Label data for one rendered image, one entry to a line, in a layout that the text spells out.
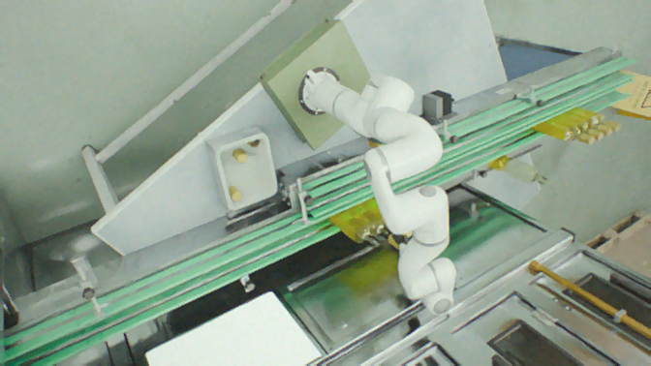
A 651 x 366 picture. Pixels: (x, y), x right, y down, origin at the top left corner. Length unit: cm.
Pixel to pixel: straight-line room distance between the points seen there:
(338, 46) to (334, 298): 78
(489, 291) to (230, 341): 79
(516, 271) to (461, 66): 87
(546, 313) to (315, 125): 89
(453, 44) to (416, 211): 109
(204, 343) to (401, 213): 75
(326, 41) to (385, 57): 33
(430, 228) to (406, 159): 17
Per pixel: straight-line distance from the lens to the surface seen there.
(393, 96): 123
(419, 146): 108
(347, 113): 136
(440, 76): 203
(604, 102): 267
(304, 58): 153
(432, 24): 194
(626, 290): 174
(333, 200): 165
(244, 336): 151
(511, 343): 151
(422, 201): 107
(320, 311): 153
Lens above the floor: 216
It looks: 50 degrees down
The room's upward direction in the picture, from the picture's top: 125 degrees clockwise
